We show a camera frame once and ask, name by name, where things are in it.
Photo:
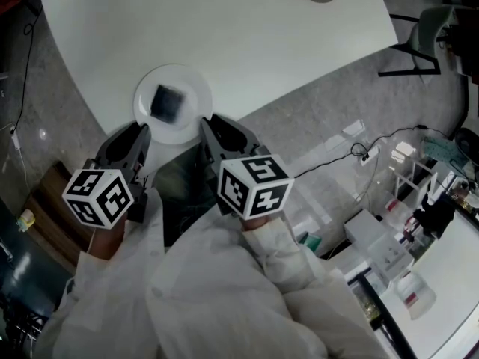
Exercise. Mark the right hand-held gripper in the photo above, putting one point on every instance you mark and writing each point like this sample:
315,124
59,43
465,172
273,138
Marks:
254,185

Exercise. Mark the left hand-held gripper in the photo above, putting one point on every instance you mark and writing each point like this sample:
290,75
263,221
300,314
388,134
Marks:
97,196

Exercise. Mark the black square object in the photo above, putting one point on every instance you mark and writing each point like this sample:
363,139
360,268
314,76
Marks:
166,103

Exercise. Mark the white round plate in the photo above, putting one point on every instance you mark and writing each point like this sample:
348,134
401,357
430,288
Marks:
194,88

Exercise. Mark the person's right forearm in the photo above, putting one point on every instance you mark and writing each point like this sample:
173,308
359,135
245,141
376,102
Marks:
273,245

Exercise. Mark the person's left forearm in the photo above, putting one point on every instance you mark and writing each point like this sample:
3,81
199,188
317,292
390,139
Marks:
108,241

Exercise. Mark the brown wooden bench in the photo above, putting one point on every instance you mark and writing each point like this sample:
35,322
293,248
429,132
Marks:
52,208

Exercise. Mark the yellowish tape roll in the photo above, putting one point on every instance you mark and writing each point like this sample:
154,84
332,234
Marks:
27,220

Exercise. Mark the teal box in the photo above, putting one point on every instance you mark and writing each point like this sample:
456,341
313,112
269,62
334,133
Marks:
310,243

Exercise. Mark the white power strip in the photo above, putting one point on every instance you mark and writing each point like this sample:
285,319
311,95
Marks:
366,158

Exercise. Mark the white carton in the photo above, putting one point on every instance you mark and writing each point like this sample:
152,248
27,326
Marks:
393,260
365,224

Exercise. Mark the person's white coat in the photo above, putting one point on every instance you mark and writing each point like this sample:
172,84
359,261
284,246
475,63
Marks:
209,305

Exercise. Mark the black bag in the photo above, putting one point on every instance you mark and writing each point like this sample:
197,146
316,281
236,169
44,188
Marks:
434,215

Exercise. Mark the grey chair black legs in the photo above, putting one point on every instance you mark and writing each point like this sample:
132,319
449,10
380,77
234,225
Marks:
426,32

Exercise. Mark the clear plastic container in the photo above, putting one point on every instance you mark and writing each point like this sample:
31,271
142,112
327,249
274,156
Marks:
415,297

